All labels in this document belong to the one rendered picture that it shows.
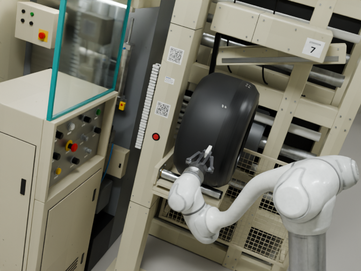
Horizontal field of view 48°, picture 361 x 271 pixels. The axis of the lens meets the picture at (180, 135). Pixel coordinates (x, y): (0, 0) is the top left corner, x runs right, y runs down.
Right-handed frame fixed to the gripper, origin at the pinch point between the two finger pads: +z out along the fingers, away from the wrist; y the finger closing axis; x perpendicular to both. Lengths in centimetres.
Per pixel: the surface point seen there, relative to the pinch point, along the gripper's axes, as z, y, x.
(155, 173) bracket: 8.5, 24.7, 29.1
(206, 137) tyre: 4.8, 3.4, -4.0
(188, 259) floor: 55, 1, 128
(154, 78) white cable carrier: 27, 40, -13
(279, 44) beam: 56, -13, -40
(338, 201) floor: 238, -116, 155
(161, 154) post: 20.7, 26.7, 25.1
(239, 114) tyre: 13.8, -7.4, -15.9
